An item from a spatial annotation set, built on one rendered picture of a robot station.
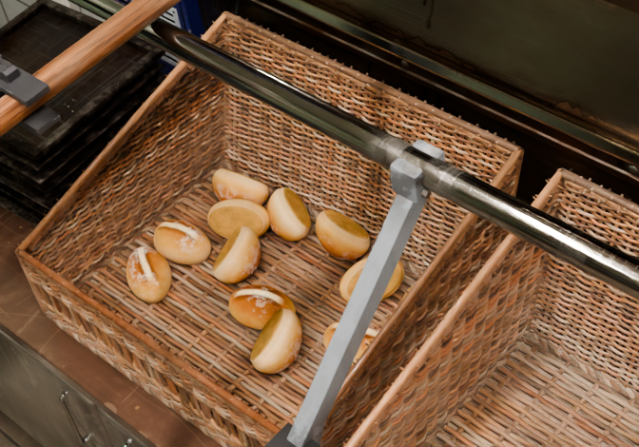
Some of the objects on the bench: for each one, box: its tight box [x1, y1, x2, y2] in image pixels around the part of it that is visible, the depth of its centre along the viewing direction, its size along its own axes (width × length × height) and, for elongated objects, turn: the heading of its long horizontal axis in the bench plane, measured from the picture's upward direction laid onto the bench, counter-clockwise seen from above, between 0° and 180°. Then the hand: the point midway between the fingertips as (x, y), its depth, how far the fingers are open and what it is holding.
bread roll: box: [339, 258, 404, 301], centre depth 173 cm, size 6×10×7 cm
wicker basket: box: [14, 11, 524, 447], centre depth 168 cm, size 49×56×28 cm
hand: (22, 97), depth 119 cm, fingers closed on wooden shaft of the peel, 3 cm apart
